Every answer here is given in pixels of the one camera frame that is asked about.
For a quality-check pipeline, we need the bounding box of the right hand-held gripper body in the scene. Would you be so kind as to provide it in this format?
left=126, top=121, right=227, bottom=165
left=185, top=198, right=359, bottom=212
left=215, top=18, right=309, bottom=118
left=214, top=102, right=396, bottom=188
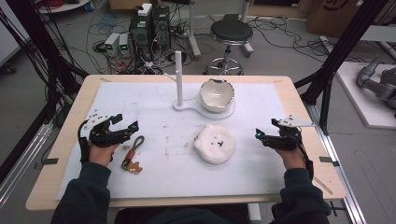
left=262, top=114, right=315, bottom=152

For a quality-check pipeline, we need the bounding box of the white stand with post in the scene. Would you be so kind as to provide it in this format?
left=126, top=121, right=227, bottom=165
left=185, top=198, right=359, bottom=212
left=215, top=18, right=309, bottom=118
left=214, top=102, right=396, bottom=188
left=163, top=50, right=236, bottom=121

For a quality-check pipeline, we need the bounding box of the grey power supply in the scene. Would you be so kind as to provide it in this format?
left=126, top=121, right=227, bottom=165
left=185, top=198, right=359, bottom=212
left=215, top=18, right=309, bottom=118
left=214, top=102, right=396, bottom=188
left=104, top=32, right=121, bottom=58
left=118, top=33, right=132, bottom=58

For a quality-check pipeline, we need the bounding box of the person's left hand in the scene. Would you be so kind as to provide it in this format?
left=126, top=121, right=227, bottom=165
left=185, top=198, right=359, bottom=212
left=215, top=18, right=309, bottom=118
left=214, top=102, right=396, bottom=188
left=88, top=143, right=120, bottom=168

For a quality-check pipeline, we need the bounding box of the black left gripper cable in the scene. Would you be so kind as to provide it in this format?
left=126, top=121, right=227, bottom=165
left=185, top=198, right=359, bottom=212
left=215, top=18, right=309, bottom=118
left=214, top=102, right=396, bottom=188
left=77, top=119, right=92, bottom=164

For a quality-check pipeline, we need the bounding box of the black round stool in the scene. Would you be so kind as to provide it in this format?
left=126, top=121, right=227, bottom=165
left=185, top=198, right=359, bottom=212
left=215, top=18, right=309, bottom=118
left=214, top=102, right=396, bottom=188
left=203, top=13, right=254, bottom=77

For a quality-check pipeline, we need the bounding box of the white box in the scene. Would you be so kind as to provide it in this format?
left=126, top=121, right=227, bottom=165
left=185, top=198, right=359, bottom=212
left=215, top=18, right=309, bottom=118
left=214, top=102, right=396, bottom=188
left=136, top=2, right=153, bottom=18

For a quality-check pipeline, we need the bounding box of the wooden table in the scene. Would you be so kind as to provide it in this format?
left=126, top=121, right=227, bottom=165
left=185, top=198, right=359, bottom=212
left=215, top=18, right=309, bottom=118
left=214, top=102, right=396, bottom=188
left=24, top=74, right=347, bottom=212

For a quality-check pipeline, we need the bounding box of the white ceramic bowl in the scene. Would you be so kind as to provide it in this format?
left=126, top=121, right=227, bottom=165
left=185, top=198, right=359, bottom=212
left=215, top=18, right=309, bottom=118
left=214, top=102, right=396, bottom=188
left=198, top=77, right=235, bottom=114

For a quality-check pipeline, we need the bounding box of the cardboard box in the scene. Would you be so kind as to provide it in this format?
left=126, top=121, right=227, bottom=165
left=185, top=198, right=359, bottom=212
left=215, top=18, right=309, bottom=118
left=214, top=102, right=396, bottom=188
left=305, top=0, right=396, bottom=39

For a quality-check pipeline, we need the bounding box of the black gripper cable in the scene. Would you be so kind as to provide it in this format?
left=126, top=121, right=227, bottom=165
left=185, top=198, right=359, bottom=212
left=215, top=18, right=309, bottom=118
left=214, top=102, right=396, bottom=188
left=77, top=119, right=92, bottom=164
left=298, top=139, right=315, bottom=182

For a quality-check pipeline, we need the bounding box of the white platform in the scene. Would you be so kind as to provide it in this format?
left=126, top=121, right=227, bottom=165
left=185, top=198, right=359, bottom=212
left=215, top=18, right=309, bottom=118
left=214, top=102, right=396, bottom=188
left=335, top=61, right=396, bottom=131

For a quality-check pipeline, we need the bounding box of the black computer tower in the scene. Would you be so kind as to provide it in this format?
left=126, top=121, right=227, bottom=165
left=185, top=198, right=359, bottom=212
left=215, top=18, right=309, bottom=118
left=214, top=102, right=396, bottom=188
left=128, top=4, right=154, bottom=63
left=151, top=5, right=172, bottom=51

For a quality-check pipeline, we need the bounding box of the white table mat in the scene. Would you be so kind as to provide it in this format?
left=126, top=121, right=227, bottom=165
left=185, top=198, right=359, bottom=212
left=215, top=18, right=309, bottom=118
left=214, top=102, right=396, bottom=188
left=55, top=81, right=292, bottom=201

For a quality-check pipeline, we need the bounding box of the white fluffy plush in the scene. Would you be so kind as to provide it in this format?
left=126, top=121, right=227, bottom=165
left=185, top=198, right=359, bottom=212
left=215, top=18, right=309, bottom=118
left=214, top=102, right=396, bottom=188
left=192, top=123, right=237, bottom=165

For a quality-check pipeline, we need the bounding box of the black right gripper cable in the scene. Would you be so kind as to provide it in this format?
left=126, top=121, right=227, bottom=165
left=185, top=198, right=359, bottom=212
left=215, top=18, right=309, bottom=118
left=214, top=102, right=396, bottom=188
left=298, top=139, right=315, bottom=182

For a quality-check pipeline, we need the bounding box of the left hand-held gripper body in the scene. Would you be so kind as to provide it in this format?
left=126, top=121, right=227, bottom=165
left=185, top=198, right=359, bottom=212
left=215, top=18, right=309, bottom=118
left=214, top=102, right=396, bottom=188
left=83, top=109, right=134, bottom=149

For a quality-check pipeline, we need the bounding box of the aluminium rail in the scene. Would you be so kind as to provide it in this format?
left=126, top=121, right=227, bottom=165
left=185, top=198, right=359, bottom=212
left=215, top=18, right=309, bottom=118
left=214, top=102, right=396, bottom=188
left=305, top=102, right=368, bottom=224
left=0, top=121, right=54, bottom=207

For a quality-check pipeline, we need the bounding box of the person's torso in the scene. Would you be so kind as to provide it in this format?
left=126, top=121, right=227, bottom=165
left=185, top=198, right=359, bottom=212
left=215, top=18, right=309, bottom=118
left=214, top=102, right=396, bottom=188
left=113, top=205, right=282, bottom=224

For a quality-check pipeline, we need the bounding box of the keychain with leather strap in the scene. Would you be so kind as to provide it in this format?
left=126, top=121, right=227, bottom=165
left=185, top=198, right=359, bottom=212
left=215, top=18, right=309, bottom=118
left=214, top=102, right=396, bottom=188
left=120, top=134, right=146, bottom=175

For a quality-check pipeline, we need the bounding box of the black metal frame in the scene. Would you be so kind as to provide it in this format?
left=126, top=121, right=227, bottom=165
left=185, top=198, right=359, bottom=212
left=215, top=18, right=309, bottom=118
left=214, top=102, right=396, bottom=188
left=0, top=0, right=90, bottom=126
left=293, top=0, right=391, bottom=135

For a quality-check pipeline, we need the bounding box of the person's right hand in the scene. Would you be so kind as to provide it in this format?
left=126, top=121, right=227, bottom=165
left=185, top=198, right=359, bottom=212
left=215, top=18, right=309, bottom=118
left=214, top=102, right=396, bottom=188
left=274, top=147, right=308, bottom=171

